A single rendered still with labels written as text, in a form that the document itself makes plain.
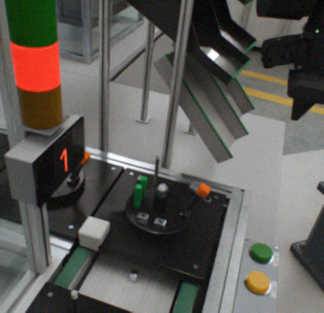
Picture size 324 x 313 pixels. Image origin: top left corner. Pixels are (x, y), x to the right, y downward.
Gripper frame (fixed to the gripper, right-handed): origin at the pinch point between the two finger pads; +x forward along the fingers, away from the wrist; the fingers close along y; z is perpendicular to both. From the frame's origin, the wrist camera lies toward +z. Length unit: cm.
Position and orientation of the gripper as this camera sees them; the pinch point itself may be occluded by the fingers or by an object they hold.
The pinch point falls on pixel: (300, 100)
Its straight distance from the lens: 65.1
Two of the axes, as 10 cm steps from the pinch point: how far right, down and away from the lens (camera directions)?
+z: -9.5, -2.5, 2.0
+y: -3.1, 5.3, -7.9
